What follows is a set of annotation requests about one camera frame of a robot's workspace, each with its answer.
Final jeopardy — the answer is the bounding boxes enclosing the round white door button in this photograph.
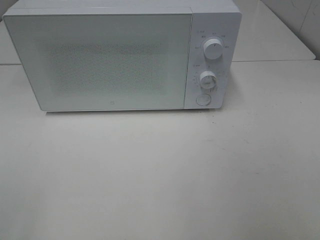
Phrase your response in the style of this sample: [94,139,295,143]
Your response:
[196,94,211,106]

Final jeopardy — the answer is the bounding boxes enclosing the white timer knob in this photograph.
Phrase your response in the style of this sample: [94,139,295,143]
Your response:
[199,71,217,89]

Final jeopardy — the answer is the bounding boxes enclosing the white microwave door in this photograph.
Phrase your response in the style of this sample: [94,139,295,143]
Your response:
[4,14,191,112]

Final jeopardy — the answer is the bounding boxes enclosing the upper white power knob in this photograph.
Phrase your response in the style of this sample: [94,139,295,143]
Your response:
[203,36,224,60]

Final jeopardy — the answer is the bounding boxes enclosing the white microwave oven body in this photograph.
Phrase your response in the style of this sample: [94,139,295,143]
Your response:
[2,5,242,112]

